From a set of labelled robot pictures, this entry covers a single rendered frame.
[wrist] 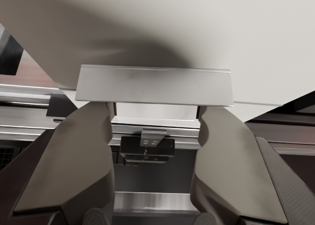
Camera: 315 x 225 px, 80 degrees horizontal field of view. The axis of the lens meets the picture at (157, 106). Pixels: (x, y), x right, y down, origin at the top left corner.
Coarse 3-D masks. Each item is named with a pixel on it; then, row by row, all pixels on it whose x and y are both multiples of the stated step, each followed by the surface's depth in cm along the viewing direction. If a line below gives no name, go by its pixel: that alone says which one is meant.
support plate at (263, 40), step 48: (0, 0) 7; (48, 0) 7; (96, 0) 7; (144, 0) 7; (192, 0) 7; (240, 0) 6; (288, 0) 6; (48, 48) 10; (96, 48) 9; (144, 48) 9; (192, 48) 9; (240, 48) 9; (288, 48) 9; (240, 96) 14; (288, 96) 14
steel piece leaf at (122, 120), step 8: (120, 120) 22; (128, 120) 22; (136, 120) 22; (144, 120) 22; (152, 120) 21; (160, 120) 21; (168, 120) 21; (176, 120) 21; (184, 120) 21; (192, 120) 21
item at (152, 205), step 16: (128, 192) 22; (144, 192) 22; (128, 208) 22; (144, 208) 22; (160, 208) 22; (176, 208) 22; (192, 208) 22; (112, 224) 20; (128, 224) 20; (144, 224) 20; (160, 224) 21; (176, 224) 21
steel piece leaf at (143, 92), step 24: (96, 72) 11; (120, 72) 11; (144, 72) 11; (168, 72) 11; (192, 72) 11; (216, 72) 11; (96, 96) 10; (120, 96) 10; (144, 96) 10; (168, 96) 10; (192, 96) 10; (216, 96) 10
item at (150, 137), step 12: (144, 132) 27; (156, 132) 27; (120, 144) 41; (132, 144) 41; (144, 144) 38; (156, 144) 38; (168, 144) 42; (132, 156) 41; (144, 156) 41; (156, 156) 42; (168, 156) 42
